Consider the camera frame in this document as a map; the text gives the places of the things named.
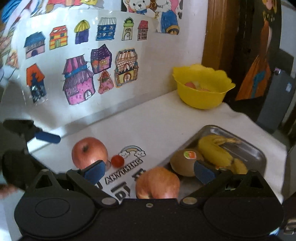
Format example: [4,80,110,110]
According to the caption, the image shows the long yellow banana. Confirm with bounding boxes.
[215,158,248,175]

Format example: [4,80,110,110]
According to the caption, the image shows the cartoon characters poster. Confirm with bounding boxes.
[0,0,185,70]

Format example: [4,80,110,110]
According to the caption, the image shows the kiwi with sticker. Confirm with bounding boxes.
[170,149,204,177]

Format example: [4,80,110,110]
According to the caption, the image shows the yellow plastic bowl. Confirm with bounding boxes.
[173,64,235,109]

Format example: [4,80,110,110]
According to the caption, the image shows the smooth red apple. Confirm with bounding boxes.
[71,137,108,169]

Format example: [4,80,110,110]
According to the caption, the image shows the red apple with dimple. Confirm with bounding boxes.
[135,167,180,199]

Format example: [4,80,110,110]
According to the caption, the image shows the red cherry tomato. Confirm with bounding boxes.
[111,155,125,168]

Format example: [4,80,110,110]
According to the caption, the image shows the short yellow banana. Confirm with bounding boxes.
[197,135,241,167]

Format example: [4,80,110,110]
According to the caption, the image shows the houses drawing paper sheet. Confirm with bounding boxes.
[12,9,157,129]

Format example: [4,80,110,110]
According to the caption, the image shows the dark door with painting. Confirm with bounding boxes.
[201,0,282,103]

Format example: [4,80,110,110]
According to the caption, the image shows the grey appliance box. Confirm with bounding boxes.
[256,68,295,133]

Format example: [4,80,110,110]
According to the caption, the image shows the metal tray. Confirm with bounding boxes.
[177,125,267,200]

